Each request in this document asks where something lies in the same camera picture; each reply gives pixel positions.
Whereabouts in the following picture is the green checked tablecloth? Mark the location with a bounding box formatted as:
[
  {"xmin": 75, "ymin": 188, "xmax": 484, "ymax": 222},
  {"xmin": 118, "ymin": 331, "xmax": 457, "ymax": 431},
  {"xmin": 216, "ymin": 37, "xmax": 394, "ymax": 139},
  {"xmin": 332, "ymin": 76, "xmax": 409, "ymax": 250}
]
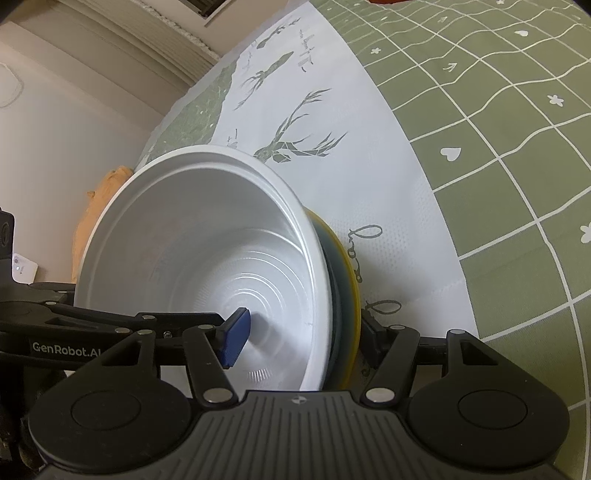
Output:
[{"xmin": 134, "ymin": 0, "xmax": 591, "ymax": 480}]

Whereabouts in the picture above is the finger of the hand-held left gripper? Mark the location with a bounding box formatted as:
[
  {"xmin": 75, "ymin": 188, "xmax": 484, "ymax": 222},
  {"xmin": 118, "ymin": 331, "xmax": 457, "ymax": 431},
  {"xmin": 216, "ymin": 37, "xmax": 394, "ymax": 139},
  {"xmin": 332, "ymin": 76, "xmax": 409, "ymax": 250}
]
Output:
[
  {"xmin": 44, "ymin": 303, "xmax": 227, "ymax": 343},
  {"xmin": 28, "ymin": 282, "xmax": 77, "ymax": 306}
]

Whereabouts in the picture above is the yellow plate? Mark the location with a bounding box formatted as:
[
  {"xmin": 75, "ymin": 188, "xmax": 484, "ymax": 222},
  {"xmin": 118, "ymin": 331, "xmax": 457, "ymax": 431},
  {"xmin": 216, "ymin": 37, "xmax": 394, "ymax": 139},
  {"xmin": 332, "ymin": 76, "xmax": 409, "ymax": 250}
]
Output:
[{"xmin": 305, "ymin": 208, "xmax": 363, "ymax": 391}]

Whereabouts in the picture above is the small white device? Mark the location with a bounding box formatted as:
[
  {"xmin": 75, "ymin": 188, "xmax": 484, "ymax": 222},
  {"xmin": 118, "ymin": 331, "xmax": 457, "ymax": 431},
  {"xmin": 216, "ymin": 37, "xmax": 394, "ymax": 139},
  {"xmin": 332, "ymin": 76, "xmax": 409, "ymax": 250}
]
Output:
[{"xmin": 11, "ymin": 253, "xmax": 38, "ymax": 284}]

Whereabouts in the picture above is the white deer print runner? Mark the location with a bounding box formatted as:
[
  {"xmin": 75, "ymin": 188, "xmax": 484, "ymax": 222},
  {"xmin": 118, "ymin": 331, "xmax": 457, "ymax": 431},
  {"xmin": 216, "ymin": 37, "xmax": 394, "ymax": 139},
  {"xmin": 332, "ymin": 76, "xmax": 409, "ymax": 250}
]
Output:
[{"xmin": 134, "ymin": 2, "xmax": 476, "ymax": 370}]

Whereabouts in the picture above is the orange cloth bundle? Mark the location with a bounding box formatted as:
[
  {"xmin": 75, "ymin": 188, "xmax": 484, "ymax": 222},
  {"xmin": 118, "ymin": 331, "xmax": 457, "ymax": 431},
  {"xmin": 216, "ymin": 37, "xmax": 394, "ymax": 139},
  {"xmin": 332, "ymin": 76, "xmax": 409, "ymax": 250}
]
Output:
[{"xmin": 71, "ymin": 165, "xmax": 134, "ymax": 282}]

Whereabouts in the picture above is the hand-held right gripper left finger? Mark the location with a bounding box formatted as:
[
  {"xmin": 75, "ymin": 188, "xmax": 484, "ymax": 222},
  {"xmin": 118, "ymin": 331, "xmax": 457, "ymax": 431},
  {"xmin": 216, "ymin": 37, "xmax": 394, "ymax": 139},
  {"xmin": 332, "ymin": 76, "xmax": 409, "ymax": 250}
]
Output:
[{"xmin": 97, "ymin": 308, "xmax": 251, "ymax": 407}]

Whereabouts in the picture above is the white plastic bowl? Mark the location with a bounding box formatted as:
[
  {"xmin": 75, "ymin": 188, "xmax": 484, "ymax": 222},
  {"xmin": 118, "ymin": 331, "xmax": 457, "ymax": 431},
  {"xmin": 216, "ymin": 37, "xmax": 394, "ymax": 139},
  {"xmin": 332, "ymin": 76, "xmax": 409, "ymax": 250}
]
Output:
[{"xmin": 74, "ymin": 145, "xmax": 334, "ymax": 393}]

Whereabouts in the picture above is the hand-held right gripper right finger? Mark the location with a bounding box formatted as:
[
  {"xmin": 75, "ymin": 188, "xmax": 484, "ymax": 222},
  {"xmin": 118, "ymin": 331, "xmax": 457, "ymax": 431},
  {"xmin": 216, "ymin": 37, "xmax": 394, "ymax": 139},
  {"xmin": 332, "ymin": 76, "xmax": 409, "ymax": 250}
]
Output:
[{"xmin": 360, "ymin": 308, "xmax": 502, "ymax": 408}]

